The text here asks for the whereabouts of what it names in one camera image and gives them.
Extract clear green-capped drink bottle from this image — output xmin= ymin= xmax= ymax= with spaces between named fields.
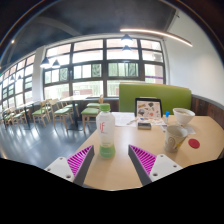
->
xmin=95 ymin=103 xmax=117 ymax=159

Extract colourful printed paper sheet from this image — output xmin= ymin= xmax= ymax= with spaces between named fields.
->
xmin=134 ymin=116 xmax=167 ymax=126

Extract group of wooden green-seat chairs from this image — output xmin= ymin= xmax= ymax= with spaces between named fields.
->
xmin=1 ymin=96 xmax=105 ymax=132

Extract black tablet with stickers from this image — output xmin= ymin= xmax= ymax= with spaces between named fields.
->
xmin=134 ymin=97 xmax=164 ymax=120

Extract flat round red coaster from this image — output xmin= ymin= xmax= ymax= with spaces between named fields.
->
xmin=187 ymin=138 xmax=201 ymax=150

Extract white bowl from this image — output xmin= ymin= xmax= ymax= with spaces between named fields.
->
xmin=172 ymin=107 xmax=196 ymax=127

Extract group of pendant ceiling lamps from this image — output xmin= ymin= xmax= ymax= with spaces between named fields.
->
xmin=8 ymin=33 xmax=134 ymax=83

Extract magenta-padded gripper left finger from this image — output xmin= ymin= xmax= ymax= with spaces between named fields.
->
xmin=44 ymin=144 xmax=95 ymax=187

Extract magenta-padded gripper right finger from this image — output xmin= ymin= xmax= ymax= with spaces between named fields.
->
xmin=128 ymin=144 xmax=183 ymax=187

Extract white printed cup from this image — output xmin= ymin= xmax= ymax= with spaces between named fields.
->
xmin=163 ymin=124 xmax=189 ymax=154

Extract green upholstered bench backrest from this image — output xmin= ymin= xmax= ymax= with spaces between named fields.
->
xmin=118 ymin=83 xmax=193 ymax=116

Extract white paper sheets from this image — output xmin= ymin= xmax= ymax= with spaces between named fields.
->
xmin=111 ymin=111 xmax=138 ymax=128

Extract long curved ceiling light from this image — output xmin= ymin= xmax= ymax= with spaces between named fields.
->
xmin=119 ymin=28 xmax=194 ymax=48

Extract small dark box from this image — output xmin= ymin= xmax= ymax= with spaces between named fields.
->
xmin=137 ymin=121 xmax=152 ymax=130

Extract light wooden dining table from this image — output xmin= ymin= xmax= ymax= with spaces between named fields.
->
xmin=16 ymin=101 xmax=42 ymax=130
xmin=59 ymin=94 xmax=101 ymax=131

